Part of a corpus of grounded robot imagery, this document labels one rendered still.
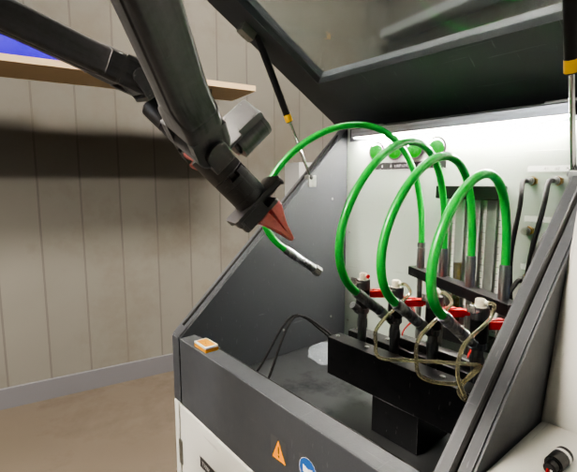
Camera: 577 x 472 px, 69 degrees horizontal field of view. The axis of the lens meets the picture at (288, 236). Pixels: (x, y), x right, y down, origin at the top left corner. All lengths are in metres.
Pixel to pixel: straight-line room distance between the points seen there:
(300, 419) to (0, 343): 2.43
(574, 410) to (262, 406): 0.44
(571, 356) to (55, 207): 2.58
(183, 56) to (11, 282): 2.47
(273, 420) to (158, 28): 0.57
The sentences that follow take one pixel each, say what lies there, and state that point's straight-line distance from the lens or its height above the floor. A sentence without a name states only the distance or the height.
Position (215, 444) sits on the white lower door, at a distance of 0.95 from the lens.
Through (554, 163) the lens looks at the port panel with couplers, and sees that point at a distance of 0.97.
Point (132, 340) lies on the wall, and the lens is 3.01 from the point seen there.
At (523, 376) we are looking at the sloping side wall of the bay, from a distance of 0.61.
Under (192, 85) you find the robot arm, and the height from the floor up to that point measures 1.40.
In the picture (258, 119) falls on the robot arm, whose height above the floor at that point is 1.39.
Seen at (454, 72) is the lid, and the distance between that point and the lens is 0.98.
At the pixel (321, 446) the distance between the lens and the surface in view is 0.66.
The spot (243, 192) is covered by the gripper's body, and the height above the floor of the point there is 1.28.
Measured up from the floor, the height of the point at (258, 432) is 0.88.
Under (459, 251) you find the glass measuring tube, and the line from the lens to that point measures 1.02.
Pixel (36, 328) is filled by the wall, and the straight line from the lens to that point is 2.92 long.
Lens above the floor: 1.30
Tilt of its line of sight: 7 degrees down
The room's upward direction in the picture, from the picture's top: straight up
